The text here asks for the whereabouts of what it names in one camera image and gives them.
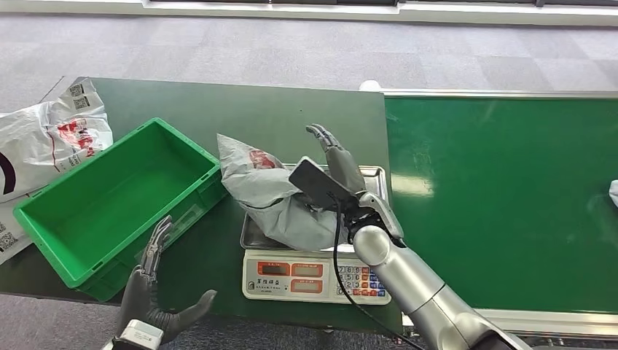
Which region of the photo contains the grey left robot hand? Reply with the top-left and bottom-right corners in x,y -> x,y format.
115,214 -> 218,346

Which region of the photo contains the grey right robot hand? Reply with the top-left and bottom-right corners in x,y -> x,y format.
305,123 -> 405,241

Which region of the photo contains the grey package with red print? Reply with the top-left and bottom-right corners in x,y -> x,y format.
216,133 -> 350,252

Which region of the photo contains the green conveyor belt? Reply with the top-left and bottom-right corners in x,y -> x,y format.
383,96 -> 618,314

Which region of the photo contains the green plastic crate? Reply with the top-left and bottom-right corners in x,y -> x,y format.
12,117 -> 229,303

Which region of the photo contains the white electronic scale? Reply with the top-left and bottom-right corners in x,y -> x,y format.
240,164 -> 393,306

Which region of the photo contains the white courier bag with QR code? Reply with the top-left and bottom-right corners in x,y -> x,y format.
0,195 -> 35,267

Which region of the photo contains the large white red-printed courier bag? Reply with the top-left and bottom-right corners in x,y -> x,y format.
0,78 -> 114,204

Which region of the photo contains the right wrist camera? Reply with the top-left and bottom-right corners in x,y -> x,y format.
289,156 -> 361,212

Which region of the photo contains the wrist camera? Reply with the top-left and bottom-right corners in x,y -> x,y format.
289,156 -> 361,212
117,319 -> 165,350

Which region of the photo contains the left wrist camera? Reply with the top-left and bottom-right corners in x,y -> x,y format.
117,319 -> 165,350

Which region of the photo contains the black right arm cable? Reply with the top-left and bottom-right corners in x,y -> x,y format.
332,192 -> 416,350

